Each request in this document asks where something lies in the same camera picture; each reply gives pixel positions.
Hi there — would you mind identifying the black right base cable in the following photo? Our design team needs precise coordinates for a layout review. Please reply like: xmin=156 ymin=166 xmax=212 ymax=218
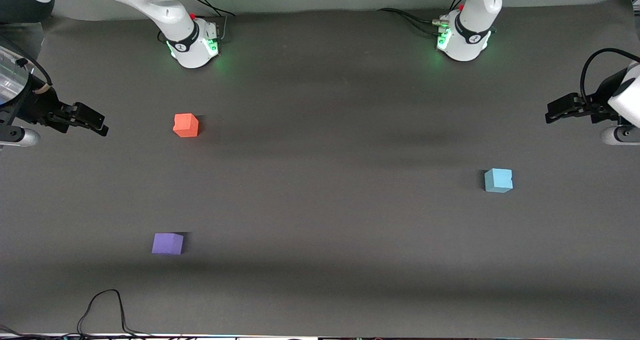
xmin=189 ymin=0 xmax=237 ymax=18

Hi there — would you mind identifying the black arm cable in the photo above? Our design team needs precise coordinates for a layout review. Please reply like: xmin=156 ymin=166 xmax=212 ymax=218
xmin=15 ymin=57 xmax=53 ymax=89
xmin=579 ymin=48 xmax=640 ymax=106

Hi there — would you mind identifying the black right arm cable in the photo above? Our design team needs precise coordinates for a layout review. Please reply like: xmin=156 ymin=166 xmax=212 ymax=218
xmin=15 ymin=57 xmax=53 ymax=89

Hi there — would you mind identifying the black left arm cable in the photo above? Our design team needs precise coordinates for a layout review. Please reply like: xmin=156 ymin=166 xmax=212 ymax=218
xmin=579 ymin=48 xmax=640 ymax=106

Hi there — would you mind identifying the dark grey table cover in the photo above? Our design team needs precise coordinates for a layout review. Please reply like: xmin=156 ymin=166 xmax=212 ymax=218
xmin=0 ymin=0 xmax=640 ymax=338

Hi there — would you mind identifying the black looped table cable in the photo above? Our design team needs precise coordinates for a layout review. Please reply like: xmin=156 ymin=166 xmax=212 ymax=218
xmin=76 ymin=289 xmax=156 ymax=338

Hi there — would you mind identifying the black left base cable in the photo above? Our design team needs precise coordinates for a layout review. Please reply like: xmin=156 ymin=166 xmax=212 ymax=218
xmin=377 ymin=8 xmax=447 ymax=36

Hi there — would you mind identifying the orange foam block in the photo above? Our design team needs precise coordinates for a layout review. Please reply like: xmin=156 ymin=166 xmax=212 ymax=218
xmin=173 ymin=113 xmax=200 ymax=138

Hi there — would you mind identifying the black base cable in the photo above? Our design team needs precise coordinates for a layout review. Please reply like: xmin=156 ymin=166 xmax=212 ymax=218
xmin=189 ymin=0 xmax=237 ymax=18
xmin=377 ymin=8 xmax=447 ymax=36

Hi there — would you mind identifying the light blue foam block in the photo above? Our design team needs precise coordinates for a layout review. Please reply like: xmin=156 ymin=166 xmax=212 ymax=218
xmin=484 ymin=168 xmax=513 ymax=194

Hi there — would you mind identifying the purple foam block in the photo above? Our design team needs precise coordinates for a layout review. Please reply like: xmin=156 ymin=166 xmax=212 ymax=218
xmin=151 ymin=233 xmax=185 ymax=256

